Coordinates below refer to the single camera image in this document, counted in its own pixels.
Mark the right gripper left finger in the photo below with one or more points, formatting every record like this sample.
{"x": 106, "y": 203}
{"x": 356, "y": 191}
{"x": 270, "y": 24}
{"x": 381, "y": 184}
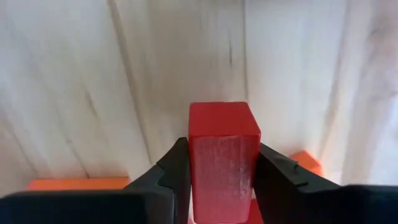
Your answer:
{"x": 177, "y": 174}

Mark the large red wooden block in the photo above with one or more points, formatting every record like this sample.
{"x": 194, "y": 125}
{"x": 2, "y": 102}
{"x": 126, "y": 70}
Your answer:
{"x": 257, "y": 215}
{"x": 224, "y": 161}

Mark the orange plastic bin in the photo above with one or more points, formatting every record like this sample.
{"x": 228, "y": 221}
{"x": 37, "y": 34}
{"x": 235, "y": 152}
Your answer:
{"x": 77, "y": 183}

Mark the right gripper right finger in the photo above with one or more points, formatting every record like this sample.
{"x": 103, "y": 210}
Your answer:
{"x": 280, "y": 183}

